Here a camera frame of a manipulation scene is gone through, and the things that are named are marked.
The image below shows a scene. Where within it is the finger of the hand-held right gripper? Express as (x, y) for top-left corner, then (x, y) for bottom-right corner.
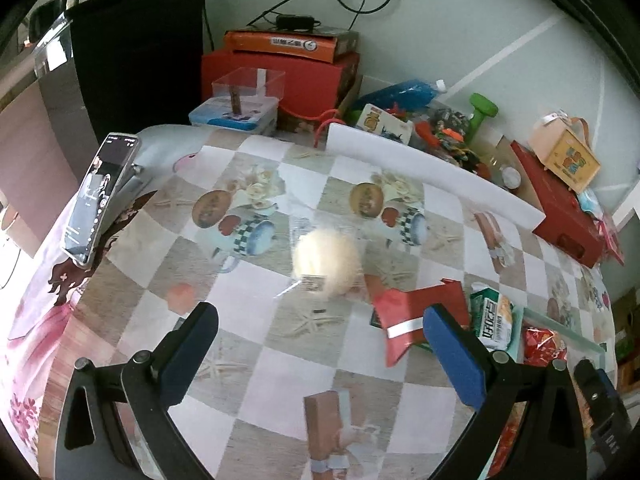
(573, 358), (619, 427)

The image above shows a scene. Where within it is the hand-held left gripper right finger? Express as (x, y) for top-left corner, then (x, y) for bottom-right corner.
(423, 303), (587, 480)

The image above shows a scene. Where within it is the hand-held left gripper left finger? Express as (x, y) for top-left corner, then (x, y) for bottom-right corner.
(54, 301), (220, 480)

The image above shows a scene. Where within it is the white tray green rim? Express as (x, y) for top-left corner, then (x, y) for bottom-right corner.
(520, 306), (610, 376)

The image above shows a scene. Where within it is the red snack box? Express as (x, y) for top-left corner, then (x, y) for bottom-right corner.
(370, 279), (472, 369)

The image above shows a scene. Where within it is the red snack packet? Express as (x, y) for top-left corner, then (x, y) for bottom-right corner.
(521, 326), (569, 367)

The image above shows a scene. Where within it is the round bun clear wrap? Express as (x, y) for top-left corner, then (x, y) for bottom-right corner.
(291, 226), (364, 300)

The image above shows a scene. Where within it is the green white cracker packet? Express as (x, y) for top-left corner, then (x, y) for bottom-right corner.
(469, 281), (517, 352)

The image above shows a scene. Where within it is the checked printed tablecloth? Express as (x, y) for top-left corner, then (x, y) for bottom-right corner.
(0, 125), (618, 480)

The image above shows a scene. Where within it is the large red gift box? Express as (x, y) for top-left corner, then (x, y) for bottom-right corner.
(509, 140), (607, 269)

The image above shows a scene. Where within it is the smartphone on stand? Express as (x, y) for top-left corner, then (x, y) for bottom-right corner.
(60, 131), (139, 268)

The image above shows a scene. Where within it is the blue face mask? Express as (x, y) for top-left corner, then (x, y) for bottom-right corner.
(576, 189), (604, 217)

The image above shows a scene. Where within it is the white foam board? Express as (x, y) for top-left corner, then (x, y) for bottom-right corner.
(324, 121), (547, 234)

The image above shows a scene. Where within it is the pile of colourful toys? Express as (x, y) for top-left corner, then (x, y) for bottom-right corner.
(414, 106), (487, 172)

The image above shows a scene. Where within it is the clear plastic container stack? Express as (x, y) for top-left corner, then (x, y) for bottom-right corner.
(188, 96), (279, 137)

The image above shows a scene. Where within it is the white printed card box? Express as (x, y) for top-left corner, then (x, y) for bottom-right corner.
(355, 103), (414, 144)

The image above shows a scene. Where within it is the green dumbbell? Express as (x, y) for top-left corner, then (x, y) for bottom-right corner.
(466, 91), (502, 139)

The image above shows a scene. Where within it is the blue liquid bottle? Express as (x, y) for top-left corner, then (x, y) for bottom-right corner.
(349, 78), (447, 112)

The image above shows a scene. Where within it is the clear plastic box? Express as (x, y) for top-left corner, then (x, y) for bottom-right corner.
(210, 66), (287, 112)

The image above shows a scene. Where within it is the red cardboard box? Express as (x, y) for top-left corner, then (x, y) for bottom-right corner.
(200, 50), (362, 134)

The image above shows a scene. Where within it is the black cabinet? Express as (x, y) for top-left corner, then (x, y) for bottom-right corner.
(64, 0), (209, 142)

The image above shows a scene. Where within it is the orange flat box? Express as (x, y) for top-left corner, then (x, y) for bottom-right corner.
(222, 29), (342, 64)

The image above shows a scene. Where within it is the black power adapter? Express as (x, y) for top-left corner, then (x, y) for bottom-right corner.
(275, 13), (322, 29)

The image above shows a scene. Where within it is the beige carry box with handle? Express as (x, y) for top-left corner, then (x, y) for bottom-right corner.
(528, 109), (602, 194)

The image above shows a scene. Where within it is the red cord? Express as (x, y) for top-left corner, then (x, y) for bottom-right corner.
(313, 108), (347, 149)

